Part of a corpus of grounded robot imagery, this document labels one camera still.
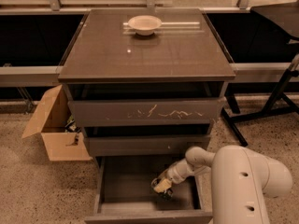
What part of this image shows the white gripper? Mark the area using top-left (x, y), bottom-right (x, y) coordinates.
top-left (153, 159), bottom-right (198, 193)

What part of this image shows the green soda can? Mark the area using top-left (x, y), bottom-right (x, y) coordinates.
top-left (151, 181), bottom-right (173, 200)

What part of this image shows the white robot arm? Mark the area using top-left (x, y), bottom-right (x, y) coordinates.
top-left (151, 146), bottom-right (293, 224)

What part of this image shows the open bottom grey drawer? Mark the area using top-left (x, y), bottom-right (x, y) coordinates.
top-left (85, 155), bottom-right (212, 224)

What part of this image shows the middle grey drawer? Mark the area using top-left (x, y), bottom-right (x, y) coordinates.
top-left (84, 134), bottom-right (210, 156)

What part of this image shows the top grey drawer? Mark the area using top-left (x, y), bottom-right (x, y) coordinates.
top-left (68, 98), bottom-right (224, 127)

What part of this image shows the dark grey drawer cabinet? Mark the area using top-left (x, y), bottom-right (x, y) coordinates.
top-left (57, 7), bottom-right (236, 224)

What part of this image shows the open cardboard box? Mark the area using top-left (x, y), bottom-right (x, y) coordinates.
top-left (22, 85), bottom-right (92, 161)

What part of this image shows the black rolling stand base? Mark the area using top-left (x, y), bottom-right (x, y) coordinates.
top-left (221, 56), bottom-right (299, 147)

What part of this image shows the white bowl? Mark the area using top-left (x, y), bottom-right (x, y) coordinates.
top-left (128, 15), bottom-right (162, 35)

